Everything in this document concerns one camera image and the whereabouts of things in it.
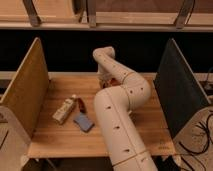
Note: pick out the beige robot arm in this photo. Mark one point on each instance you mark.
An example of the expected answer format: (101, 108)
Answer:
(112, 105)

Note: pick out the orange round object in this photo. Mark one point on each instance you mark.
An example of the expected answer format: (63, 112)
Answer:
(112, 82)

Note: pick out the blue sponge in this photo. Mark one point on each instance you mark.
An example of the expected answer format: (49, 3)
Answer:
(83, 122)

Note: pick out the white carton box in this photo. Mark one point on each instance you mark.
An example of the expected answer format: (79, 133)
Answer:
(64, 110)

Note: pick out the right dark side panel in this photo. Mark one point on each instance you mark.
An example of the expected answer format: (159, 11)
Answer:
(179, 92)

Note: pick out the left wooden side panel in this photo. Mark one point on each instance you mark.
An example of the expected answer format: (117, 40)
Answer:
(23, 98)

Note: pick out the wooden back shelf frame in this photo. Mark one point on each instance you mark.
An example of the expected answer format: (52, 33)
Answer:
(117, 15)

